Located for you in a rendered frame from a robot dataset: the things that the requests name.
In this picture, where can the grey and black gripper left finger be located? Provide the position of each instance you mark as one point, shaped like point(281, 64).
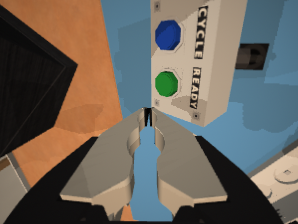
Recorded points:
point(99, 172)

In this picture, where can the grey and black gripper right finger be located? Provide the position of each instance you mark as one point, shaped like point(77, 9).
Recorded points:
point(191, 171)

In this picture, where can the blue bench mat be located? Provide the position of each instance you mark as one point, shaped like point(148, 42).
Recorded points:
point(262, 113)

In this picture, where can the grey table edge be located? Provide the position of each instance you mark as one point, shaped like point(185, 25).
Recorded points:
point(18, 171)

